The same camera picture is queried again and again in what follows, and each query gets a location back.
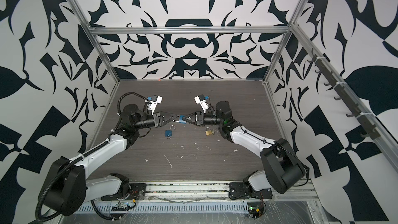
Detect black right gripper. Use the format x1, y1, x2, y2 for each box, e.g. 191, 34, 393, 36
185, 112, 226, 128

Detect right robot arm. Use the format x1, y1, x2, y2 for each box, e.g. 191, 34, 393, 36
180, 101, 309, 194

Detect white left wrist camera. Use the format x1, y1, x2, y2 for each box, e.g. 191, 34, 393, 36
146, 95, 163, 115

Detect brass padlock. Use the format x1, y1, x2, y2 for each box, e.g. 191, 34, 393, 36
205, 127, 215, 136

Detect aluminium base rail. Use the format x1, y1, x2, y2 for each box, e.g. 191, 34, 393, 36
144, 180, 319, 202

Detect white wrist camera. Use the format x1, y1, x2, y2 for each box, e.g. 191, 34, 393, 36
194, 94, 209, 113
146, 95, 163, 115

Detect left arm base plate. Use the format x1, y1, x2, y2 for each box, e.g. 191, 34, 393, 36
101, 183, 147, 201

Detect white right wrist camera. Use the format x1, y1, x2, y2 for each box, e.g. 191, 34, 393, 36
194, 94, 209, 113

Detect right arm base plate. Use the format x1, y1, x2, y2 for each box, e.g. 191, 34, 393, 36
228, 182, 273, 200

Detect blue padlock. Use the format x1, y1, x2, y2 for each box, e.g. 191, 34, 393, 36
173, 115, 187, 124
164, 125, 176, 139

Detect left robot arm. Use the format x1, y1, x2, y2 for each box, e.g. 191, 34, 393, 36
35, 92, 177, 222

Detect white cable duct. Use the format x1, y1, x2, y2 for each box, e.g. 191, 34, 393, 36
74, 201, 249, 215

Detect wall hook rail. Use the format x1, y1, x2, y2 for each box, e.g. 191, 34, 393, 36
311, 55, 381, 140

